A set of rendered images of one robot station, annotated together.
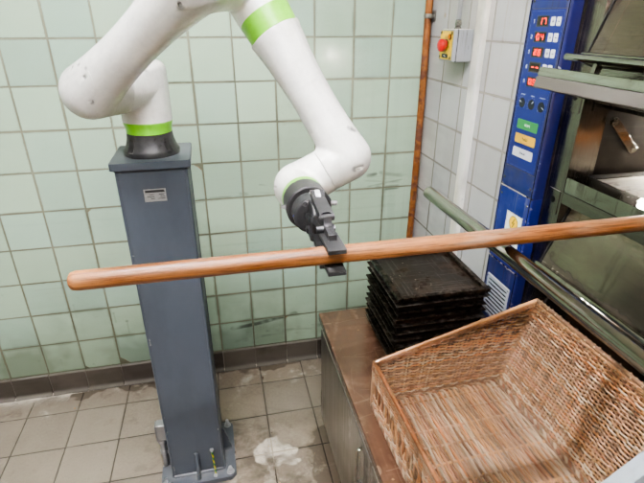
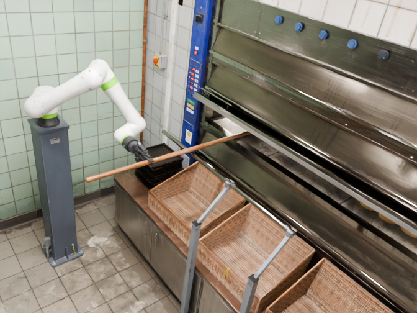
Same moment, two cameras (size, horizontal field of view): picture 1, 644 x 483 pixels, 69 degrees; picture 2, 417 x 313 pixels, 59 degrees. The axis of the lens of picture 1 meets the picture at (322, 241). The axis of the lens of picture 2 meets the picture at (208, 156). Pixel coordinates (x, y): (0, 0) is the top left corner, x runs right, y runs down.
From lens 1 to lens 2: 156 cm
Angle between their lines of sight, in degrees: 28
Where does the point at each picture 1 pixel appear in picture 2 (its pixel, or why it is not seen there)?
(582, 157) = (208, 113)
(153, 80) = not seen: hidden behind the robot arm
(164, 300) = (56, 182)
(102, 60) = (51, 101)
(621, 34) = (215, 82)
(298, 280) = (90, 162)
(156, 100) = not seen: hidden behind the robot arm
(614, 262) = (219, 148)
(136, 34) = (69, 95)
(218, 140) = not seen: hidden behind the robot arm
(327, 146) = (132, 122)
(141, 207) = (49, 146)
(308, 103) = (125, 109)
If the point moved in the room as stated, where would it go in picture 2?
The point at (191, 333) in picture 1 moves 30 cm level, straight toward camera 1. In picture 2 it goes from (66, 194) to (87, 216)
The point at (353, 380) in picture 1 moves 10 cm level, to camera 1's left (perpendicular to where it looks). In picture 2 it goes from (138, 200) to (126, 202)
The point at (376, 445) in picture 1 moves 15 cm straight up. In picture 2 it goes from (154, 217) to (154, 201)
